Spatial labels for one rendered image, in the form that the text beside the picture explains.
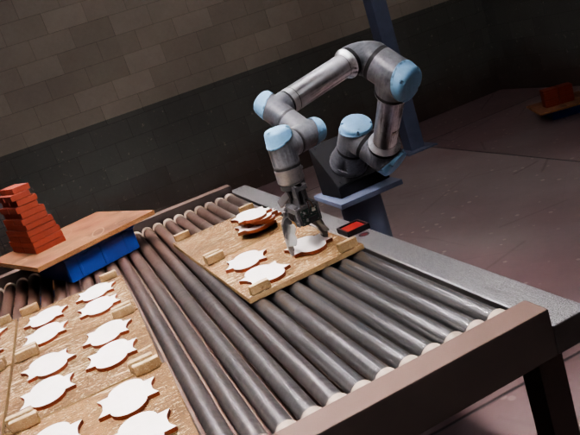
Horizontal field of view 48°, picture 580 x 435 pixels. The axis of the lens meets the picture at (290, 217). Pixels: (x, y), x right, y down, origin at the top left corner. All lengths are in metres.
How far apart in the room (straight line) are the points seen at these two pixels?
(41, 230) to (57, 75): 4.38
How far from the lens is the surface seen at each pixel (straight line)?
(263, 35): 7.28
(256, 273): 1.76
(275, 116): 1.81
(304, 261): 1.75
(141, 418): 1.29
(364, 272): 1.61
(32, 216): 2.62
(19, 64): 6.91
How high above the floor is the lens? 1.53
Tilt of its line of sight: 16 degrees down
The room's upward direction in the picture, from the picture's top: 19 degrees counter-clockwise
